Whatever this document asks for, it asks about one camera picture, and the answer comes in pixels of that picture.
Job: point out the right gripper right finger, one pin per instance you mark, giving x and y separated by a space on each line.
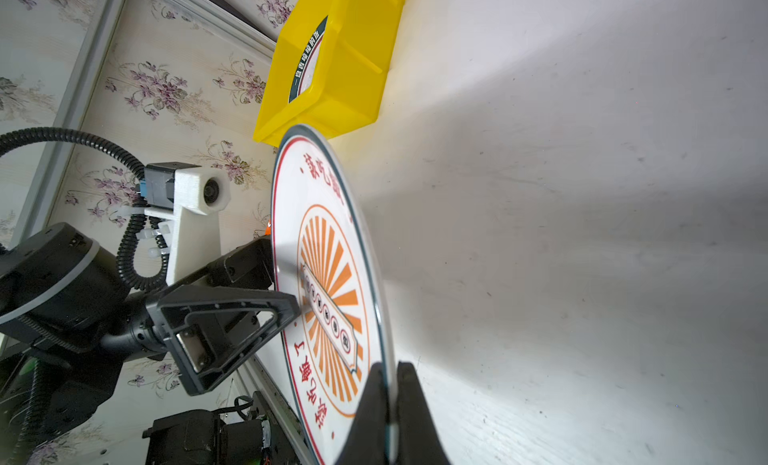
419 442

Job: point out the yellow plastic bin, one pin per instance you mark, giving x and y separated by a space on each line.
351 73

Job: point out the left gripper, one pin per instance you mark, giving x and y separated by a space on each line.
79 311

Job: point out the orange sunburst pattern plate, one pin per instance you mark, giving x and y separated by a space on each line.
323 256

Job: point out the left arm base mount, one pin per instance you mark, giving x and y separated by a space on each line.
245 433

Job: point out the green red ringed plate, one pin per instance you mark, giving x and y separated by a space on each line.
306 67

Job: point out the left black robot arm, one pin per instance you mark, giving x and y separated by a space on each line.
28 423

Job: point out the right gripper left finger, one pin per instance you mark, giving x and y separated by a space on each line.
366 440

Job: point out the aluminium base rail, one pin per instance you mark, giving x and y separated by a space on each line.
270 399

